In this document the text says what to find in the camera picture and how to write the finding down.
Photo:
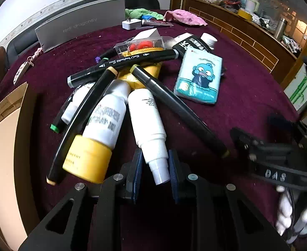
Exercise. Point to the white lidded cup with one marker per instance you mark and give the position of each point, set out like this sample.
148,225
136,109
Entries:
252,4

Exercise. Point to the black marker with grey caps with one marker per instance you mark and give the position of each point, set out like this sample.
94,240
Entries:
132,58

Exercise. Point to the black marker with green cap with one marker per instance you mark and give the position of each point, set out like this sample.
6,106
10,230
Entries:
58,125

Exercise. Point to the yellow packet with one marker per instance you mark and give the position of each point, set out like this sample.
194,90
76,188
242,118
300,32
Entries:
148,70

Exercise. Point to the grey rectangular box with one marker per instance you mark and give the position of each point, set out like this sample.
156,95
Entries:
85,21

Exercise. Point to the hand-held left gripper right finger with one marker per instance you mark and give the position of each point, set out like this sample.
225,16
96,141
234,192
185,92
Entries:
173,177

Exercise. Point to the black marker with beige caps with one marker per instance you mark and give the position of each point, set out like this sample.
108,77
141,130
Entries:
77,125

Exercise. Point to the white charger plug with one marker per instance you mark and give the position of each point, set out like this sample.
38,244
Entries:
130,24

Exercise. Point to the steel thermos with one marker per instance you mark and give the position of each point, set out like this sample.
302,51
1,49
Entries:
279,28

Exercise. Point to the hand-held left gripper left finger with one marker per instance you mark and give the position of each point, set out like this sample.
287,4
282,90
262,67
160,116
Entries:
137,177

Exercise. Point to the teal cartoon tissue pack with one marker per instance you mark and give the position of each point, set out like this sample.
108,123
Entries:
198,83

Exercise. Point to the black leather sofa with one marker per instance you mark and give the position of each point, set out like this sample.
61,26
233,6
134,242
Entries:
20,45

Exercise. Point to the cardboard tray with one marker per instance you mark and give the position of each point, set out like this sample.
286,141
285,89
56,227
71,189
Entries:
4,162

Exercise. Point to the white spray bottle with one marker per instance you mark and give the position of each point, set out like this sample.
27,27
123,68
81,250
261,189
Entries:
148,125

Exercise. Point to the person's right hand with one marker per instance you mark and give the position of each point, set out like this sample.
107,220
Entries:
284,214

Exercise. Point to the green cloth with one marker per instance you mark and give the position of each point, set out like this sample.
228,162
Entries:
137,12

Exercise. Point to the white bottle with yellow cap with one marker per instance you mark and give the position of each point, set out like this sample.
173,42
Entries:
104,120

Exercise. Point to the black marker with olive caps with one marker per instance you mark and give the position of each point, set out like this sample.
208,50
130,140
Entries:
174,104

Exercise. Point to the yellow container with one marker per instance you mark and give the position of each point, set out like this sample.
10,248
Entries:
244,14

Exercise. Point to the clear case with red earplugs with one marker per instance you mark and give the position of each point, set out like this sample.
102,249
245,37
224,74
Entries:
143,45

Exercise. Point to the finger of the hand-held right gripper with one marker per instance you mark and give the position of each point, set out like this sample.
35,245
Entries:
241,137
281,124

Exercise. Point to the pink cloth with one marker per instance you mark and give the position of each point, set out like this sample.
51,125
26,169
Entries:
187,17

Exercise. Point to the white square box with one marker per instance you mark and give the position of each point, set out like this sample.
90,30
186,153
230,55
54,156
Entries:
148,34

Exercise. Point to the small blue packet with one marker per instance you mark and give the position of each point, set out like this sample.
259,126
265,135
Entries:
147,17

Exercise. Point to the small white bottle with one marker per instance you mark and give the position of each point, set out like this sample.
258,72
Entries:
74,104

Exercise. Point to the wooden cabinet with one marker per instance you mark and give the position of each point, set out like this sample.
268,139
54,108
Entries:
247,39

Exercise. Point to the flat red packet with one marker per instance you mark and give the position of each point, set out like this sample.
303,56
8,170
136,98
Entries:
158,24

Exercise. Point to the black marker with purple cap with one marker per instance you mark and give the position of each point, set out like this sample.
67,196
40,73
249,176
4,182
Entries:
106,56

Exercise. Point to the black packet with white cap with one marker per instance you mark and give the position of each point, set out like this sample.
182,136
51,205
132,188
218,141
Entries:
190,44

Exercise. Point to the bamboo print panel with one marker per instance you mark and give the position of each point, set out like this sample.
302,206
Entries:
298,91

